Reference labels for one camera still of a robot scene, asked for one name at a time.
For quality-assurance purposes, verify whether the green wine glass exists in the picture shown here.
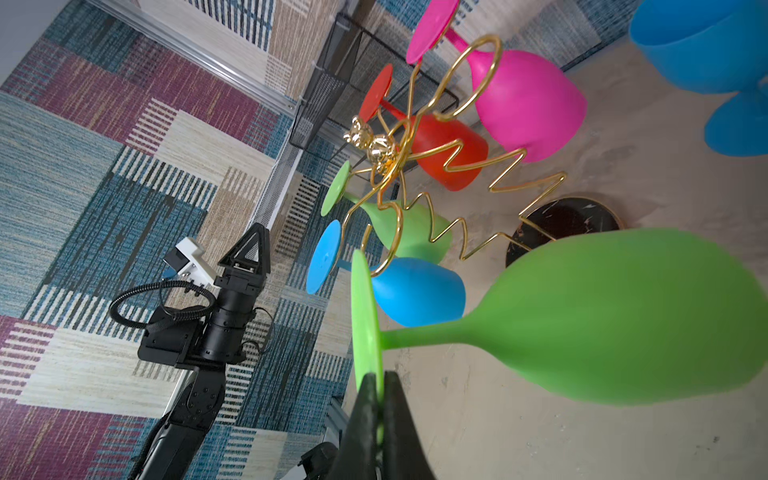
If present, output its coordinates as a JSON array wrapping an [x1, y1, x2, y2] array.
[[320, 161, 452, 264], [351, 228, 767, 405]]

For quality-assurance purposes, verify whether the gold wine glass rack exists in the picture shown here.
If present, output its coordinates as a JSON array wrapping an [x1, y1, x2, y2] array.
[[338, 34, 625, 278]]

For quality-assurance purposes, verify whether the blue wine glass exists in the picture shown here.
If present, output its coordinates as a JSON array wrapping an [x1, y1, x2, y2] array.
[[306, 220, 466, 328], [629, 0, 767, 157]]

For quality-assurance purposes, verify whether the white wire basket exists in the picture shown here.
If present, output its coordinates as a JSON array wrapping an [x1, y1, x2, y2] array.
[[249, 142, 303, 229]]

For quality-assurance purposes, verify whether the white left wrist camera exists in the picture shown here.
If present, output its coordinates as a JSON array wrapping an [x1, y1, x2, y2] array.
[[163, 237, 216, 287]]

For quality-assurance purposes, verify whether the red wine glass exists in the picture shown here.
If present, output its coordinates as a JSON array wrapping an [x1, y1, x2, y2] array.
[[358, 63, 490, 193]]

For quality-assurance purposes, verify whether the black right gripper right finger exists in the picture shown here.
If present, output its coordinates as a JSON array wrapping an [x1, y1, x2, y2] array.
[[382, 371, 435, 480]]

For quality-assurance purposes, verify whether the magenta wine glass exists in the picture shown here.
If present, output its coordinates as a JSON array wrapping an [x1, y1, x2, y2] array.
[[406, 1, 588, 162]]

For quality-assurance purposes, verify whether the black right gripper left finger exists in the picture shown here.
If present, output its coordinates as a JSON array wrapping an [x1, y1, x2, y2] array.
[[328, 373, 379, 480]]

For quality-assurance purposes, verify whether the green front wine glass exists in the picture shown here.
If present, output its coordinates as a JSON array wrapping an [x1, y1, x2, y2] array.
[[351, 228, 767, 405]]

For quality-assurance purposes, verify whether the black mesh shelf rack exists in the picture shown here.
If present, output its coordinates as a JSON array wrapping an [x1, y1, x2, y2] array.
[[288, 11, 460, 175]]

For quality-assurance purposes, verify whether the blue front wine glass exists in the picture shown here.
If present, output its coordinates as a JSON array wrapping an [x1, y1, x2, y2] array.
[[306, 220, 466, 328]]

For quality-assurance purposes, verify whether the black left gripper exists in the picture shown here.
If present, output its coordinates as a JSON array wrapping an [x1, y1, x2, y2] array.
[[214, 222, 271, 318]]

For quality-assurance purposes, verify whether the green rear wine glass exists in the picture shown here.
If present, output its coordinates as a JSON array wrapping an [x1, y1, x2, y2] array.
[[320, 161, 452, 264]]

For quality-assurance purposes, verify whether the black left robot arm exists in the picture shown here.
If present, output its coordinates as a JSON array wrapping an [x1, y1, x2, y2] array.
[[128, 223, 271, 479]]

